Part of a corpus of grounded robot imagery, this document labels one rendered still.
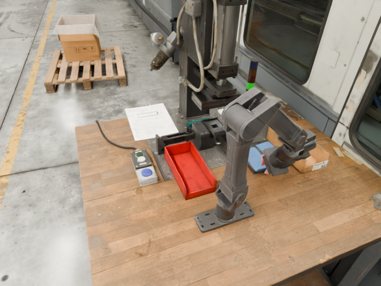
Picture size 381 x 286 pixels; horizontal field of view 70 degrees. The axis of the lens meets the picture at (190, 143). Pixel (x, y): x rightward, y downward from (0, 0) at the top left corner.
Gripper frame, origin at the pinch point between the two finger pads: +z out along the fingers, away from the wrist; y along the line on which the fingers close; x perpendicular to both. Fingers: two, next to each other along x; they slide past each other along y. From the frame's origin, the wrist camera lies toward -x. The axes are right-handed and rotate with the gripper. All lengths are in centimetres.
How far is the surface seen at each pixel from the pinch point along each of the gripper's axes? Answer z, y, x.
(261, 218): -5.4, -17.7, 11.4
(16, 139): 179, 121, 144
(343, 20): -19, 54, -52
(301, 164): -1.6, -1.9, -15.1
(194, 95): -2.9, 34.8, 20.1
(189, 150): 13.7, 17.6, 23.6
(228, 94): -8.7, 29.7, 8.9
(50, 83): 216, 209, 115
